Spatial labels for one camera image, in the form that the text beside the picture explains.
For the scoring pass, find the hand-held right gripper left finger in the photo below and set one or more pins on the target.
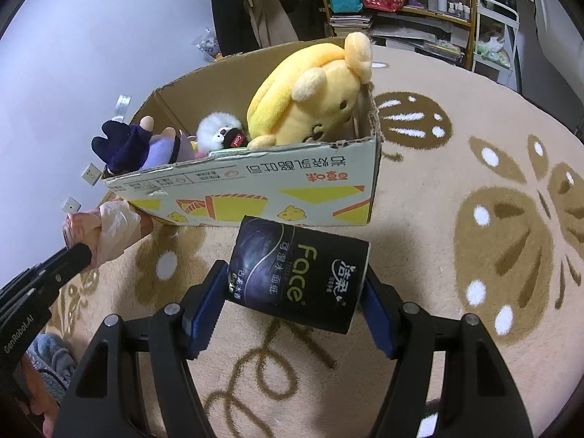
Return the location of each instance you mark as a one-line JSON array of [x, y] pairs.
[[205, 315]]

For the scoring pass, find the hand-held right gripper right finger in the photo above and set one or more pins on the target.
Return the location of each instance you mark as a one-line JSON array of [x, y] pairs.
[[378, 319]]

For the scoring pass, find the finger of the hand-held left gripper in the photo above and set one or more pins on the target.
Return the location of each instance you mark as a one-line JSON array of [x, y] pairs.
[[68, 259]]

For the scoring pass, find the pink plastic-wrapped packet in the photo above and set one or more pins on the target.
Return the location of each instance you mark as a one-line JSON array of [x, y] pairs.
[[114, 232]]

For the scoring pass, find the black tissue pack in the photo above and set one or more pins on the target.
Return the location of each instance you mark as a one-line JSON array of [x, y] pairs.
[[292, 273]]

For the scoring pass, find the cardboard box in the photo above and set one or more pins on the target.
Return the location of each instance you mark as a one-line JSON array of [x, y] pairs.
[[273, 191]]

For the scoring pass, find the yellow plush toy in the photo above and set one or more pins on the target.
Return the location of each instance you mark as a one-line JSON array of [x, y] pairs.
[[296, 100]]

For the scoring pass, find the grey fleece cloth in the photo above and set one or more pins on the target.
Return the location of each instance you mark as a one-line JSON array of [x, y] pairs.
[[50, 356]]

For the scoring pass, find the purple doll with navy hat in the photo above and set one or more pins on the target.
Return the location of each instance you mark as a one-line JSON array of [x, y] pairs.
[[132, 146]]

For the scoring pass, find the green box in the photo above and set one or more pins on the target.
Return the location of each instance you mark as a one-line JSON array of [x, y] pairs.
[[226, 150]]

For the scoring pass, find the white fluffy plush toy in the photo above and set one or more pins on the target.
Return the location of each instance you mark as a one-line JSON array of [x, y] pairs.
[[216, 130]]

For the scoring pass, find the beige patterned rug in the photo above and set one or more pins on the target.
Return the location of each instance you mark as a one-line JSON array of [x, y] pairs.
[[456, 146]]

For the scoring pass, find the clear printed plastic bag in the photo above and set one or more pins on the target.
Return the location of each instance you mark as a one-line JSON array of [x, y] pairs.
[[210, 45]]

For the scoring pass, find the white cart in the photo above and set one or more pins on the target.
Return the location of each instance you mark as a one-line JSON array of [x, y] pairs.
[[490, 65]]

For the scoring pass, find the wide stack of books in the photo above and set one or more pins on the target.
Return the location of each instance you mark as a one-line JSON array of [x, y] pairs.
[[410, 32]]

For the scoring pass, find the black hanging garment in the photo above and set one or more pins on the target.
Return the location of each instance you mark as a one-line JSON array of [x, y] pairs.
[[228, 9]]

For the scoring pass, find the narrow stack of books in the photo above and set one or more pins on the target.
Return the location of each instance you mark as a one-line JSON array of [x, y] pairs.
[[349, 23]]

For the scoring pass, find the beige coat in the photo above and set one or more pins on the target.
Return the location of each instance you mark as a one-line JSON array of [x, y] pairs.
[[273, 18]]

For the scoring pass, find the wooden shelf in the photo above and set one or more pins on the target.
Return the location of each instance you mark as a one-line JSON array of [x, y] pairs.
[[435, 12]]

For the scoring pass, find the black jacket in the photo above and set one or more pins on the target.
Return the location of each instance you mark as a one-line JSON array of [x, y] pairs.
[[315, 9]]

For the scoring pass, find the row of small bottles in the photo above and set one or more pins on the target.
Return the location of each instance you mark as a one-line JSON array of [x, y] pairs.
[[458, 10]]

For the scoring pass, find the white fabric cover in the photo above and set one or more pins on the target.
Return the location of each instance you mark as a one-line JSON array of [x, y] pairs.
[[552, 18]]

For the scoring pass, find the wall socket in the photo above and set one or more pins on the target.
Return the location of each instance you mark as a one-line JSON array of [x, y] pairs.
[[91, 174], [71, 205]]

